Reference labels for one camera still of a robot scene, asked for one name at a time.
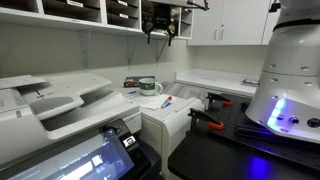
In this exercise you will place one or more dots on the white and green ceramic cup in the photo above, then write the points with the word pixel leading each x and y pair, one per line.
pixel 150 87

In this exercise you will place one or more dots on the white shelf bracket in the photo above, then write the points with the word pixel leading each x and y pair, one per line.
pixel 161 50

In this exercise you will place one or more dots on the white wall cabinet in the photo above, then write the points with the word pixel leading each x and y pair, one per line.
pixel 233 21

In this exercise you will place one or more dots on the white marker pen red cap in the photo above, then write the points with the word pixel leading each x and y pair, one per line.
pixel 167 101

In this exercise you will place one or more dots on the white counter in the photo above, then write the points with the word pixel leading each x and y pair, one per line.
pixel 213 80

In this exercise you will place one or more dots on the white printed instruction paper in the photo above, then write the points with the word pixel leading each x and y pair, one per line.
pixel 148 100

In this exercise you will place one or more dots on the dark brown cardboard box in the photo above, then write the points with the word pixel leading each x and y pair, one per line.
pixel 133 81

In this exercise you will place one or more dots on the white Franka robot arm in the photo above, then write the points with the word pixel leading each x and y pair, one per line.
pixel 290 66

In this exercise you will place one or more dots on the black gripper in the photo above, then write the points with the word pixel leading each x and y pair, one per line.
pixel 162 16

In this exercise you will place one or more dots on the copier touchscreen control panel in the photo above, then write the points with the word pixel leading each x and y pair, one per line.
pixel 83 160

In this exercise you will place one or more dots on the white wall mail-slot shelf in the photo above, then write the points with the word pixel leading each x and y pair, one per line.
pixel 83 13

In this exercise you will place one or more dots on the large white office copier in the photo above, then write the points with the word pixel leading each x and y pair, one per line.
pixel 60 113

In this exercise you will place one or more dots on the small stack on counter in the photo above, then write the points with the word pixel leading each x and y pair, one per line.
pixel 250 81

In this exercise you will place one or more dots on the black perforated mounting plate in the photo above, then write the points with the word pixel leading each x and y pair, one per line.
pixel 253 133

